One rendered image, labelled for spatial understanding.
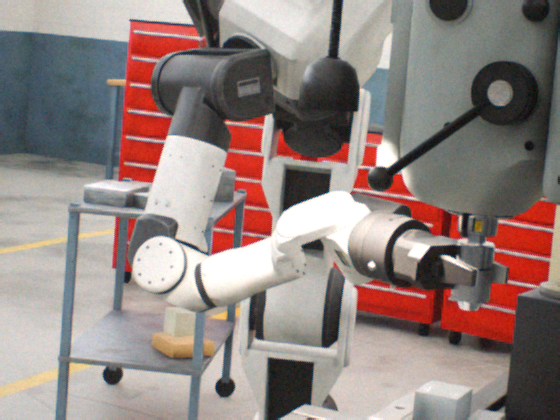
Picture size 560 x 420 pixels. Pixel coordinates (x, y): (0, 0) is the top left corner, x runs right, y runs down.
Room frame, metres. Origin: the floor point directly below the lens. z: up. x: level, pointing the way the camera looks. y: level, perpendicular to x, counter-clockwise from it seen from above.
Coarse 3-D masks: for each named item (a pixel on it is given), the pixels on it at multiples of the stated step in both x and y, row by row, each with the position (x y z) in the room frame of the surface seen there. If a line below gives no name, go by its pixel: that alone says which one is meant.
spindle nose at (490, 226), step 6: (462, 216) 1.53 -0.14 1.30; (474, 222) 1.52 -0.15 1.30; (486, 222) 1.52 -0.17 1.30; (492, 222) 1.52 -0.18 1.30; (498, 222) 1.54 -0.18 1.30; (468, 228) 1.52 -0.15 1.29; (474, 228) 1.52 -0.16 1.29; (486, 228) 1.52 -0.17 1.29; (492, 228) 1.52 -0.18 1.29; (468, 234) 1.52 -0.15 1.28; (474, 234) 1.52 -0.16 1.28; (480, 234) 1.52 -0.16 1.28; (486, 234) 1.52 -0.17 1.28; (492, 234) 1.52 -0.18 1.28
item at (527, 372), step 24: (552, 288) 1.88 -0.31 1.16; (528, 312) 1.86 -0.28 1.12; (552, 312) 1.85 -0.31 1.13; (528, 336) 1.86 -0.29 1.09; (552, 336) 1.84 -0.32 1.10; (528, 360) 1.86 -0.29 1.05; (552, 360) 1.84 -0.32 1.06; (528, 384) 1.86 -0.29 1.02; (552, 384) 1.84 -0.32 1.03; (528, 408) 1.86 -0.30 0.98; (552, 408) 1.84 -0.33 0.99
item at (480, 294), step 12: (456, 252) 1.54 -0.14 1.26; (468, 264) 1.52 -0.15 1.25; (480, 264) 1.52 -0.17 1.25; (492, 264) 1.53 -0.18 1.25; (480, 276) 1.52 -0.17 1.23; (456, 288) 1.53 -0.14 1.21; (468, 288) 1.52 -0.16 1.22; (480, 288) 1.52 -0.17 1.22; (468, 300) 1.52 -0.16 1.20; (480, 300) 1.52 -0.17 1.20
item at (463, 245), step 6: (462, 240) 1.55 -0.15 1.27; (456, 246) 1.54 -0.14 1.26; (462, 246) 1.53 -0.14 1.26; (468, 246) 1.52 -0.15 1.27; (474, 246) 1.52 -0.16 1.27; (480, 246) 1.52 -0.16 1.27; (486, 246) 1.52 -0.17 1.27; (492, 246) 1.53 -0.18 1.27; (468, 252) 1.52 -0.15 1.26; (474, 252) 1.52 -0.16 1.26; (480, 252) 1.52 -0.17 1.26; (486, 252) 1.52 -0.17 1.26; (492, 252) 1.53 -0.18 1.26
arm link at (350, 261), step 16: (368, 208) 1.72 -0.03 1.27; (384, 208) 1.70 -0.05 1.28; (400, 208) 1.69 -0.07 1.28; (352, 224) 1.67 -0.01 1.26; (368, 224) 1.64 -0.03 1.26; (336, 240) 1.66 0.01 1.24; (352, 240) 1.64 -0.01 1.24; (336, 256) 1.70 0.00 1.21; (352, 256) 1.64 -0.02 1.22; (352, 272) 1.70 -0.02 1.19
